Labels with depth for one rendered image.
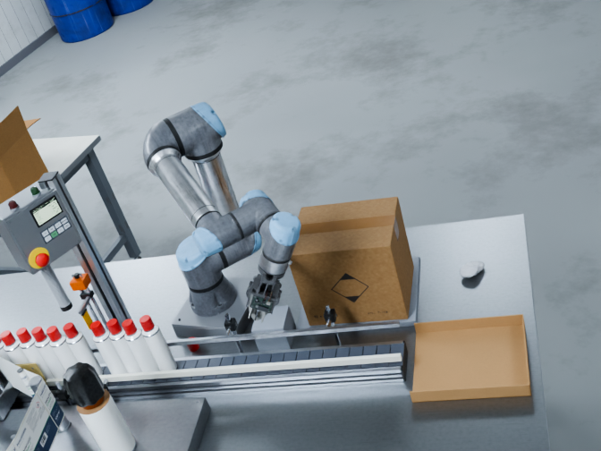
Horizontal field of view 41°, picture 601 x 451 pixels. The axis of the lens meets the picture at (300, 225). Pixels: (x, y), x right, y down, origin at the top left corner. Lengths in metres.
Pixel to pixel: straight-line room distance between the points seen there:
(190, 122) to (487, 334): 1.00
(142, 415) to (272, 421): 0.37
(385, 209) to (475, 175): 2.19
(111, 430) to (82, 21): 6.79
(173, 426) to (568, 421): 1.53
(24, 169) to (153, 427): 1.99
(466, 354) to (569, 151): 2.50
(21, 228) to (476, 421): 1.28
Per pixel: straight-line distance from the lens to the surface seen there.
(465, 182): 4.46
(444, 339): 2.30
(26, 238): 2.28
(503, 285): 2.45
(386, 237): 2.23
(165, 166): 2.17
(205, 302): 2.53
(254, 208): 2.01
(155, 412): 2.34
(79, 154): 4.20
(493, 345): 2.27
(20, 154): 3.99
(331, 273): 2.28
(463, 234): 2.67
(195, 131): 2.25
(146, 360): 2.39
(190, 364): 2.42
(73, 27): 8.68
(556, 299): 3.64
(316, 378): 2.26
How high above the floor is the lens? 2.41
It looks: 33 degrees down
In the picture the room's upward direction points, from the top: 18 degrees counter-clockwise
